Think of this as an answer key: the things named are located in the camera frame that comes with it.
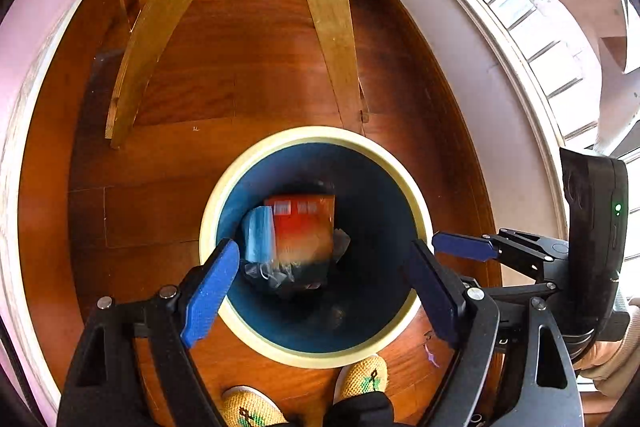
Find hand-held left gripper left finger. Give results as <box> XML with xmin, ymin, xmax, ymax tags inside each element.
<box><xmin>56</xmin><ymin>238</ymin><xmax>241</xmax><ymax>427</ymax></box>

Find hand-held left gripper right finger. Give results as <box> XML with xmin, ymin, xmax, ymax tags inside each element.
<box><xmin>407</xmin><ymin>239</ymin><xmax>586</xmax><ymax>427</ymax></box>

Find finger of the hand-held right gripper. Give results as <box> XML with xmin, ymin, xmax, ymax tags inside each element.
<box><xmin>462</xmin><ymin>277</ymin><xmax>563</xmax><ymax>306</ymax></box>
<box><xmin>432</xmin><ymin>229</ymin><xmax>571</xmax><ymax>278</ymax></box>

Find blue face mask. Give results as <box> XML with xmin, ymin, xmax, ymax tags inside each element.
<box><xmin>242</xmin><ymin>206</ymin><xmax>276</xmax><ymax>264</ymax></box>

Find black packet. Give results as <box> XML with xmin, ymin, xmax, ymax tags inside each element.
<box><xmin>242</xmin><ymin>257</ymin><xmax>331</xmax><ymax>303</ymax></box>

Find blue bin with cream rim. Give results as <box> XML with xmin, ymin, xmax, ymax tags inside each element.
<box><xmin>199</xmin><ymin>126</ymin><xmax>435</xmax><ymax>369</ymax></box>

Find clear plastic bag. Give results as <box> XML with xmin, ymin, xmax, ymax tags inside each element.
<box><xmin>330</xmin><ymin>229</ymin><xmax>353</xmax><ymax>268</ymax></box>

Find orange packet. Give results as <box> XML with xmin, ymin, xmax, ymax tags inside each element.
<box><xmin>264</xmin><ymin>193</ymin><xmax>337</xmax><ymax>265</ymax></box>

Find person's right forearm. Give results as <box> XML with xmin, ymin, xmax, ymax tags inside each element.
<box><xmin>580</xmin><ymin>357</ymin><xmax>640</xmax><ymax>400</ymax></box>

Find person's right hand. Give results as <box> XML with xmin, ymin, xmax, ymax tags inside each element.
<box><xmin>574</xmin><ymin>298</ymin><xmax>640</xmax><ymax>370</ymax></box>

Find yellow knitted slipper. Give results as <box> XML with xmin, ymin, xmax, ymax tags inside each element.
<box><xmin>221</xmin><ymin>386</ymin><xmax>288</xmax><ymax>427</ymax></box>
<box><xmin>334</xmin><ymin>354</ymin><xmax>390</xmax><ymax>403</ymax></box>

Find person's black trousers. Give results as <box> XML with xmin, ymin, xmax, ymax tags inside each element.
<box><xmin>325</xmin><ymin>391</ymin><xmax>396</xmax><ymax>427</ymax></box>

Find window with metal grille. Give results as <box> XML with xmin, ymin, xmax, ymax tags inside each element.
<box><xmin>405</xmin><ymin>0</ymin><xmax>640</xmax><ymax>218</ymax></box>

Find wooden chair legs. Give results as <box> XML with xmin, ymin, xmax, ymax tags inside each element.
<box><xmin>102</xmin><ymin>0</ymin><xmax>371</xmax><ymax>150</ymax></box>

